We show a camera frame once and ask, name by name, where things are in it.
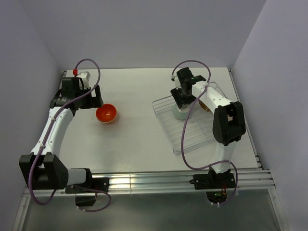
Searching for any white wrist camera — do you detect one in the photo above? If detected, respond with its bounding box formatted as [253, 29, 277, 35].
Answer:
[73, 69, 90, 90]
[171, 74, 181, 89]

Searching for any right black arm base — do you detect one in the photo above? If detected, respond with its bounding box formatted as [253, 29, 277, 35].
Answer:
[189, 168, 236, 204]

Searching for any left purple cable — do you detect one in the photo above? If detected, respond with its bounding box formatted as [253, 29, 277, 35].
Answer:
[27, 58, 112, 212]

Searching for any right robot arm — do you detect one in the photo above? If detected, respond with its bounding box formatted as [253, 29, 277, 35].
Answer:
[170, 67, 246, 188]

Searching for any clear plastic dish rack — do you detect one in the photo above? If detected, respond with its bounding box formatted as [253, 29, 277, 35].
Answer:
[152, 81, 227, 156]

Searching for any orange bowl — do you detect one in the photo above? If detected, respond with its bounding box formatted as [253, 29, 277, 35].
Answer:
[96, 103, 117, 123]

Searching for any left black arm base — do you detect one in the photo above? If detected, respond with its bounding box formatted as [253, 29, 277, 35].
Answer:
[65, 177, 111, 210]

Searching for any aluminium rail frame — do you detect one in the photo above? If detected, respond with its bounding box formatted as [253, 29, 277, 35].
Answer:
[13, 68, 289, 231]

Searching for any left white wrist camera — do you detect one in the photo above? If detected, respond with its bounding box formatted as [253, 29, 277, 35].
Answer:
[73, 69, 90, 90]

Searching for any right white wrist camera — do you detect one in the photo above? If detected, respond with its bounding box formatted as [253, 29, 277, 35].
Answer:
[171, 74, 181, 89]

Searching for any pale green bowl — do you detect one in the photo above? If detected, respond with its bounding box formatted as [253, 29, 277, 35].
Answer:
[172, 104, 190, 120]

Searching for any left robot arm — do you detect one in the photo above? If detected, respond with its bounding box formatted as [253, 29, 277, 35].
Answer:
[19, 72, 103, 192]

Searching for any purple cable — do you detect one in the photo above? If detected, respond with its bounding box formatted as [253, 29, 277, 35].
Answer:
[171, 59, 239, 207]
[27, 58, 112, 212]

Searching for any cream bowl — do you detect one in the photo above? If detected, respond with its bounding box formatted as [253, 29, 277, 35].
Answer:
[198, 100, 212, 113]

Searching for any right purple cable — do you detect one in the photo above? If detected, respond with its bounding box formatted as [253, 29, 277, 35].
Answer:
[171, 59, 239, 207]

